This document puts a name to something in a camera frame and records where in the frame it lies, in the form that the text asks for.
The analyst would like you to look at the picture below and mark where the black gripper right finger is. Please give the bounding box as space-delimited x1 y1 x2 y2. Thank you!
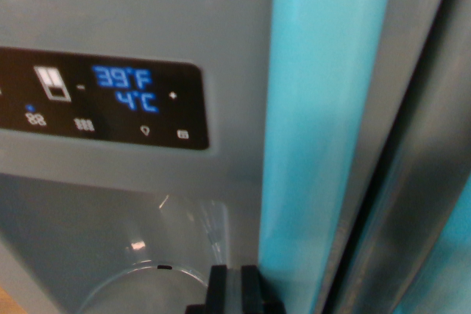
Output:
234 264 266 314

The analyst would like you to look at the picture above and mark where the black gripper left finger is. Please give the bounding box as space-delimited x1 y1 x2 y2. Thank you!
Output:
204 264 236 314

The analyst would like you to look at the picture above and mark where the grey fridge door with logo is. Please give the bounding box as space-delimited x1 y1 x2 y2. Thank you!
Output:
340 0 471 314

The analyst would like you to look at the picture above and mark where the clear plastic dispenser cup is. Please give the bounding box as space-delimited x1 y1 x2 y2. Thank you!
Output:
77 194 230 314

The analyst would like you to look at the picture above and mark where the black temperature display panel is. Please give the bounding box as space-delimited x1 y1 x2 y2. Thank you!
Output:
0 46 210 151

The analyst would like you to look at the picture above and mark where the teal handle of display door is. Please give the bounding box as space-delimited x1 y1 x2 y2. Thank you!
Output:
257 0 397 314

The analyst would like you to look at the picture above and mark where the teal handle of logo door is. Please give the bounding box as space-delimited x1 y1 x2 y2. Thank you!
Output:
389 176 471 314

